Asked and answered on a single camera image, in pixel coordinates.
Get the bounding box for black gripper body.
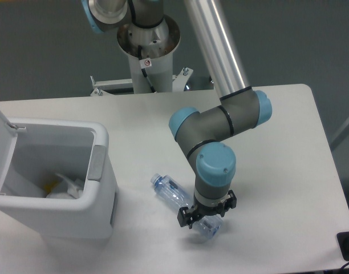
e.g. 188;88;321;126
194;189;228;216

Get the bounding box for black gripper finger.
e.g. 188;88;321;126
177;207;201;229
219;190;237;217

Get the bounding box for clear blue plastic bottle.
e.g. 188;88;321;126
151;174;224;239

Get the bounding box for white paper carton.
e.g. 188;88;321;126
46;173;84;199

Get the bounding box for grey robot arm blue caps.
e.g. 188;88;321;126
82;1;272;227

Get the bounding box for white trash can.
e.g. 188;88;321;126
0;118;118;239

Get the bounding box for yellow blue trash in bin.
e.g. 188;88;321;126
43;180;59;194

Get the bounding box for black device at table edge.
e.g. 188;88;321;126
336;231;349;261

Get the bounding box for white metal base frame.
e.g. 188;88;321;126
90;66;218;96

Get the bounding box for black cable on pedestal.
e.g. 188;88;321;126
137;45;158;94

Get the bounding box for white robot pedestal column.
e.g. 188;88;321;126
117;15;180;93

